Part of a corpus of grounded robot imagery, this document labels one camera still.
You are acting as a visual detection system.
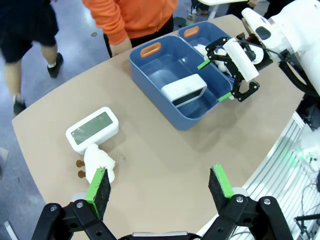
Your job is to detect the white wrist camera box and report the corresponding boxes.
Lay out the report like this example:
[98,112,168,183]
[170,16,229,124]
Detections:
[223,38,260,82]

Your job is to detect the white plush duck brown feet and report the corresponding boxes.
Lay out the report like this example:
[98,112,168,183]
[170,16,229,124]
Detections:
[76,143,127,185]

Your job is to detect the aluminium table frame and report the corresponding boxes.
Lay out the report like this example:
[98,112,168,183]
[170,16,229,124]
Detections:
[241,111,320,240]

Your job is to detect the blue basket with plush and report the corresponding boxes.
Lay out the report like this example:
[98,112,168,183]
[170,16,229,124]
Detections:
[176,21,236,83]

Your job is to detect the green lit white device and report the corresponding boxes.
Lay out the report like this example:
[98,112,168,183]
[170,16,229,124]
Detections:
[287,146,320,174]

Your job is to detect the black equipment box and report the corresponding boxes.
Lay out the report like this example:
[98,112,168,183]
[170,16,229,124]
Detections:
[296,93,320,131]

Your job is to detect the person in orange hoodie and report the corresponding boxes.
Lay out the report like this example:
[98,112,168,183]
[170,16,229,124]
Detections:
[82,0,179,59]

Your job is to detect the large blue plastic basket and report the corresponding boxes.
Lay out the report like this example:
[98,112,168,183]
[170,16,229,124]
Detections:
[128,34,233,131]

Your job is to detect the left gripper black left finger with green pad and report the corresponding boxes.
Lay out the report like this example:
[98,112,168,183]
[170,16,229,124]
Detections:
[29,166,118,240]

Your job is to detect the person's bare hand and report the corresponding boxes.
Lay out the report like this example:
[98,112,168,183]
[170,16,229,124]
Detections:
[109,36,133,57]

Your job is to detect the white background table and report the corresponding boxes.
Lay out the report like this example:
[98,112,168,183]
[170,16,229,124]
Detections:
[197,0,251,6]

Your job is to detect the black metal stand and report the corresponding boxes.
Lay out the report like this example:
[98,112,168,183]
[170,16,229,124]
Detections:
[294,212,320,240]

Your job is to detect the person in dark shorts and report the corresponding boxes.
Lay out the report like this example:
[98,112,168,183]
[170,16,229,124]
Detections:
[0,0,65,116]

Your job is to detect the orange sleeved forearm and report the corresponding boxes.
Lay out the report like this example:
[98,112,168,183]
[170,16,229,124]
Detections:
[82,0,131,46]

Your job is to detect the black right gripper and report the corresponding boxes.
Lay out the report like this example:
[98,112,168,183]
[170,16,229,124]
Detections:
[196,32,274,103]

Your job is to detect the black sneaker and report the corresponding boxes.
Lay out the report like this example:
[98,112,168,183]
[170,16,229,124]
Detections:
[12,94,27,116]
[47,52,65,79]

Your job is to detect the white digital clock dark screen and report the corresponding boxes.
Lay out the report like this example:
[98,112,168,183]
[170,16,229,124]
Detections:
[160,73,208,107]

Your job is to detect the white plush toy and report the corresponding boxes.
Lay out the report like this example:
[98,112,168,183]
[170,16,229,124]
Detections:
[193,43,236,76]

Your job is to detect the white digital clock green screen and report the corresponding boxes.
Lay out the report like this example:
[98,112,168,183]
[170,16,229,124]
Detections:
[65,106,120,155]

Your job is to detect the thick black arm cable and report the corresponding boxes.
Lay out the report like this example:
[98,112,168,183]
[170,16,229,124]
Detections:
[277,49,320,97]

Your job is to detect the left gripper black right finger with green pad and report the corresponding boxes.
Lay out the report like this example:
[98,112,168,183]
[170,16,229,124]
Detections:
[203,163,295,240]

